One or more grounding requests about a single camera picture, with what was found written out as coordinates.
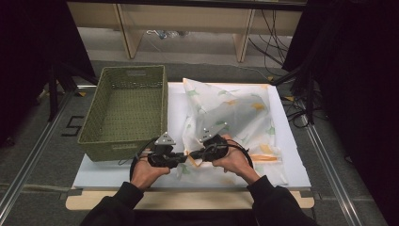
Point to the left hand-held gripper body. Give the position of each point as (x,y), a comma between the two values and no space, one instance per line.
(163,153)

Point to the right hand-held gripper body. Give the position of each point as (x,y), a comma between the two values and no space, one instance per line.
(216,147)

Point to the white leaf-print zipper bag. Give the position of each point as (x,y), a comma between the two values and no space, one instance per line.
(244,109)

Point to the green woven basket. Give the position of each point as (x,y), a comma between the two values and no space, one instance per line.
(125,103)

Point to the person's right hand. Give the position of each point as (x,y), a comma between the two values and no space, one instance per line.
(235,161)

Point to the person's left hand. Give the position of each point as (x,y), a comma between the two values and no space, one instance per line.
(147,172)

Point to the white foam board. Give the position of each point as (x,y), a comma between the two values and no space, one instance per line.
(109,175)

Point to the black metal stand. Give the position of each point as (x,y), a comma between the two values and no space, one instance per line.
(306,81)

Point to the black tripod stand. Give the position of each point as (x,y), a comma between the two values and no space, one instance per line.
(56,91)

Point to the light wooden shelf unit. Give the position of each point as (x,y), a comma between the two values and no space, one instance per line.
(188,19)

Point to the black curtain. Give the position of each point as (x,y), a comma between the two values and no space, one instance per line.
(360,94)
(28,47)

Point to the metal floor rail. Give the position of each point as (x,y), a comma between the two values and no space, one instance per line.
(31,147)
(332,175)

